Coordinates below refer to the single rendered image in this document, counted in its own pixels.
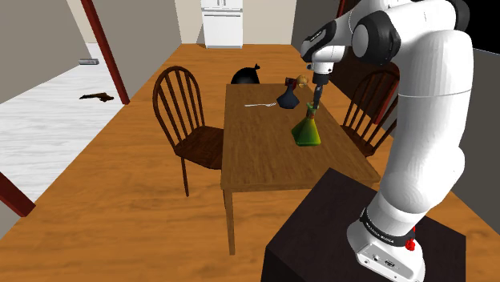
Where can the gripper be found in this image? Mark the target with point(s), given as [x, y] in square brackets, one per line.
[319, 80]

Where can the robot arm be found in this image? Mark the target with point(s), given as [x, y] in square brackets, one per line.
[425, 117]

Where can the small tan and red figure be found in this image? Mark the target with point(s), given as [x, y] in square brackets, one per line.
[298, 81]

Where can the dark blue vase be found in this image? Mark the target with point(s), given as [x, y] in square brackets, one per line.
[288, 100]

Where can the green conical flask bottle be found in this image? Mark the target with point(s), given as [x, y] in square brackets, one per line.
[306, 132]

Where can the dark wooden spindle chair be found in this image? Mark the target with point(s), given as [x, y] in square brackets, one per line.
[371, 113]
[187, 129]

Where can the silver fork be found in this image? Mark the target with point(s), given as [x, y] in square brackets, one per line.
[259, 104]

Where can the brown wooden table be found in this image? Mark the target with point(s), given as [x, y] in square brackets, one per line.
[265, 148]

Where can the black garbage bag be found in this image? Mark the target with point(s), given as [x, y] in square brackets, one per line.
[246, 76]

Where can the white refrigerator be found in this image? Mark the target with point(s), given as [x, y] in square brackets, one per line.
[222, 23]

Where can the dark robot stand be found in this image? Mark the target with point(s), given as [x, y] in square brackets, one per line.
[320, 234]

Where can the dark brown flat object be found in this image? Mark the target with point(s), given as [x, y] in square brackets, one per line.
[97, 97]

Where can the small grey box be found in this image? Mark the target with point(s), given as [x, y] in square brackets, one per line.
[88, 61]

